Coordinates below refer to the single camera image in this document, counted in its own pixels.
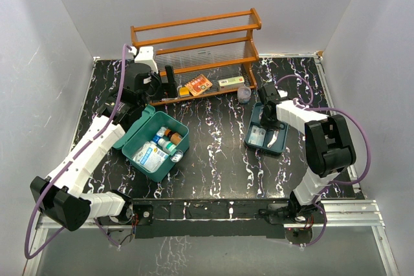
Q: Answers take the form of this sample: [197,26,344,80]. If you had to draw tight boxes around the black handled scissors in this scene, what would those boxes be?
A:
[266,123,285,149]

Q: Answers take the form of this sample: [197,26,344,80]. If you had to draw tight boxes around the white blue card packet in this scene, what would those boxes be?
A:
[248,125,267,147]

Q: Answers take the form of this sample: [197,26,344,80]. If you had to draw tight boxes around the blue divided tray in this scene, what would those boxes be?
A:
[245,102,289,155]

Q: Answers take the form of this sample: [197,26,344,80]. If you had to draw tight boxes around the blue white small tube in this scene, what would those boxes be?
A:
[152,127,167,143]

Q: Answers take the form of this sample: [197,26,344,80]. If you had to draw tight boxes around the green medicine kit box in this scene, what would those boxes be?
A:
[113,105,190,182]

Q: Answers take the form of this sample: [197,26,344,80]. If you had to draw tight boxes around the brown orange-capped syrup bottle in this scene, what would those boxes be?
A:
[164,129,182,145]

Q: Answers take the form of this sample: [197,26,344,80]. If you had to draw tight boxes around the white green medicine bottle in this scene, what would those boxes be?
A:
[157,138,177,154]

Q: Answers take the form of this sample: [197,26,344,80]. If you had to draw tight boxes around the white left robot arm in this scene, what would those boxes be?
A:
[30,61,162,231]

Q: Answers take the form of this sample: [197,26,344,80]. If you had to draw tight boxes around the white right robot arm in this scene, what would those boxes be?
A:
[258,85,356,222]

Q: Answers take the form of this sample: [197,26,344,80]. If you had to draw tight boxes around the orange patterned medicine box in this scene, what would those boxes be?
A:
[185,74,213,96]

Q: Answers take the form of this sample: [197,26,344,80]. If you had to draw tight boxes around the cream long medicine box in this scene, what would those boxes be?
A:
[218,76,245,91]

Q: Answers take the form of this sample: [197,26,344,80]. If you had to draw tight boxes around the yellow grey small box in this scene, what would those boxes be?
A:
[179,87,190,98]

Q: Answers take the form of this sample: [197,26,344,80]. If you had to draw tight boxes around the clear round plastic jar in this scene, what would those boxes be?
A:
[237,86,252,104]

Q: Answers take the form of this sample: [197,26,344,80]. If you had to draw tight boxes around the orange wooden shelf rack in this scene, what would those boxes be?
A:
[130,8,262,98]

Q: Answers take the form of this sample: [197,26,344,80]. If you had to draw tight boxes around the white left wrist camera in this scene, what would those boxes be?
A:
[129,46,158,74]

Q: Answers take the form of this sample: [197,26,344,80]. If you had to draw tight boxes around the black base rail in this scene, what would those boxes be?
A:
[98,198,324,243]

